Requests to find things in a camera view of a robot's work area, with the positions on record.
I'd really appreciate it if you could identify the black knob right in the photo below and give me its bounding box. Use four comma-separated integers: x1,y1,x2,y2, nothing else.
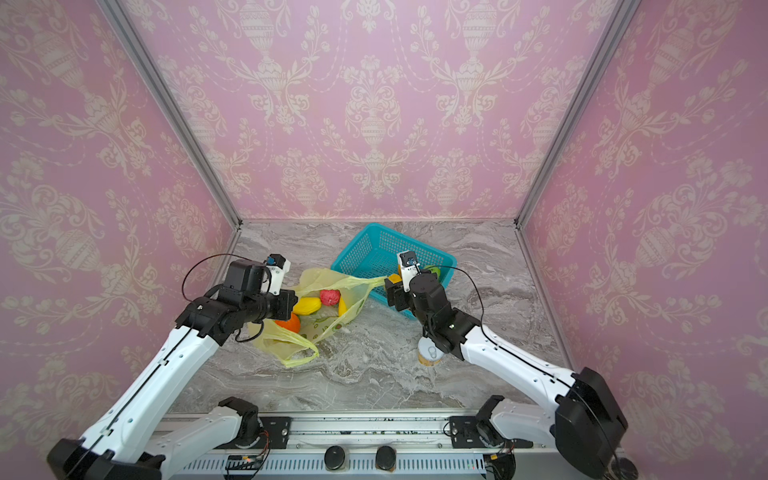
375,445,397,472

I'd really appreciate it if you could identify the black knob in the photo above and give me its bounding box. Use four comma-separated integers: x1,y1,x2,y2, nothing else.
323,445,347,471
375,445,397,472

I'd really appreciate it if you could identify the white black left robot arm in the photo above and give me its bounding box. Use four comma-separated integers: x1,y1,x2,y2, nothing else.
47,254,298,479

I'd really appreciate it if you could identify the green toy apple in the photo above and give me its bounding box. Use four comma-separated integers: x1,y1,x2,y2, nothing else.
425,266,441,280

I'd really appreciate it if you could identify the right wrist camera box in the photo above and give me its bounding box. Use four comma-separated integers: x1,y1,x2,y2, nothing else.
397,250,420,292

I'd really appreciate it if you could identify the yellow toy banana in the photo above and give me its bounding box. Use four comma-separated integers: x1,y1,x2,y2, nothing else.
338,298,349,317

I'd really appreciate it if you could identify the red pink toy apple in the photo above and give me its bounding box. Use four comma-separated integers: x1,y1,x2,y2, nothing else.
319,289,341,306

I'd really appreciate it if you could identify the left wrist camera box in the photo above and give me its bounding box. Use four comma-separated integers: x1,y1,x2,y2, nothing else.
261,254,291,295

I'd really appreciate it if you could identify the aluminium corner post left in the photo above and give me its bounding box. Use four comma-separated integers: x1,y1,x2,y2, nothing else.
96,0,242,230

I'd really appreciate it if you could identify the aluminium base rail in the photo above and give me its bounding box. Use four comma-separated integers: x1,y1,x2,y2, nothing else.
153,404,593,479

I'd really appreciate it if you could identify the yellow toy lemon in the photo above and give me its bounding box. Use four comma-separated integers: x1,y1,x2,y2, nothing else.
293,297,323,317

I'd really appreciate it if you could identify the teal plastic mesh basket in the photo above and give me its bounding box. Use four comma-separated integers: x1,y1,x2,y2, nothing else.
331,223,457,288

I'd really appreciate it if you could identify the black knob left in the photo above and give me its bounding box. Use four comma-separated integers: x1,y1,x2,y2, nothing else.
323,445,347,471

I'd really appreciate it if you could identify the yellow translucent plastic bag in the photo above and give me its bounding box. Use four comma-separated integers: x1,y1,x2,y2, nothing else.
249,268,385,368

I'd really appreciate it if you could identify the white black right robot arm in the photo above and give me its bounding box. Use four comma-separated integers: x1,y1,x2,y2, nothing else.
384,271,631,479

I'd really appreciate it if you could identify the aluminium corner post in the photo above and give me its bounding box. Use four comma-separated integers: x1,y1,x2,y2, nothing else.
96,0,242,230
516,0,641,231

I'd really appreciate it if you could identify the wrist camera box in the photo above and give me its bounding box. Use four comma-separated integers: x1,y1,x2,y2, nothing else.
261,254,291,295
397,250,420,292

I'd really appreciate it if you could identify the yellow tin can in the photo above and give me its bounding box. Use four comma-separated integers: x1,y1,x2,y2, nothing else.
417,337,445,366

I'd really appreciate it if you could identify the aluminium corner post right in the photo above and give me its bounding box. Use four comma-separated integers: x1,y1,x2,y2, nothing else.
516,0,641,231

